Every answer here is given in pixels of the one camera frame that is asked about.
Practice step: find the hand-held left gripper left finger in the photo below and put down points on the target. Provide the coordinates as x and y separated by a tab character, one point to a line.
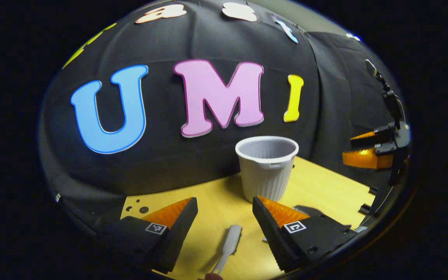
175	235

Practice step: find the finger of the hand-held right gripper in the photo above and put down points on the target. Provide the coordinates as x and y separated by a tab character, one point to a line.
364	158
371	139

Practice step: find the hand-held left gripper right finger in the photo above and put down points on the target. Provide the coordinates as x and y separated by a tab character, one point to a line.
270	235

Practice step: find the white ribbed garbage bin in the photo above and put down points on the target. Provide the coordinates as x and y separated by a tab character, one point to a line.
266	175

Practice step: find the black backdrop cloth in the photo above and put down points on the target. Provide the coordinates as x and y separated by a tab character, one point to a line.
169	163

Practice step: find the ceiling light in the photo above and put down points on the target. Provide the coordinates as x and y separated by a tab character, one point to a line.
353	37

